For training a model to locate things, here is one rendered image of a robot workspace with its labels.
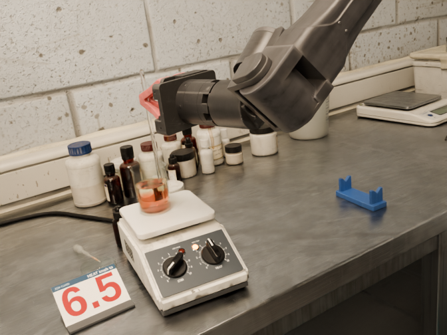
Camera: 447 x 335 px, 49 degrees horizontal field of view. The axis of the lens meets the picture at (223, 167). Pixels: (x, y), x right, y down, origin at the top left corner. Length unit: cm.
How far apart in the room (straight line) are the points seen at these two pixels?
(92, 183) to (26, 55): 31
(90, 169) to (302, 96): 62
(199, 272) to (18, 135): 63
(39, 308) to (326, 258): 42
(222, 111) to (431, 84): 118
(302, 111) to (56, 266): 51
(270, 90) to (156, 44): 79
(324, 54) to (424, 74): 118
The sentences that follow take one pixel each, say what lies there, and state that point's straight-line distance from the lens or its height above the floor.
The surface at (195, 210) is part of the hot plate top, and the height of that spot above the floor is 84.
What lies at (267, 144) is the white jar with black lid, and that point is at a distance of 121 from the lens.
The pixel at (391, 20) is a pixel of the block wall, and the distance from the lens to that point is 180.
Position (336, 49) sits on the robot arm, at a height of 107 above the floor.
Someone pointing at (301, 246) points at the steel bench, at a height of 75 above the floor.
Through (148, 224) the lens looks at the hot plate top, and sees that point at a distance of 72.
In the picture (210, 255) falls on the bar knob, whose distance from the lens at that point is 68.
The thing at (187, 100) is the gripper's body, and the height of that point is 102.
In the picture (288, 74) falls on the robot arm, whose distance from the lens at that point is 50.
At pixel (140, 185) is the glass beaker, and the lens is 73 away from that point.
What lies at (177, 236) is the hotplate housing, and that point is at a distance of 71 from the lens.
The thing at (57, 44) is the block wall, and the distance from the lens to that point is 118.
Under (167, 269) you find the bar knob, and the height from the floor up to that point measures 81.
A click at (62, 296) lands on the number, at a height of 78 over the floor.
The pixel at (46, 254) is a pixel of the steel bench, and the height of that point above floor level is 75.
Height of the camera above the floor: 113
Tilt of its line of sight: 19 degrees down
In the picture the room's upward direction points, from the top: 7 degrees counter-clockwise
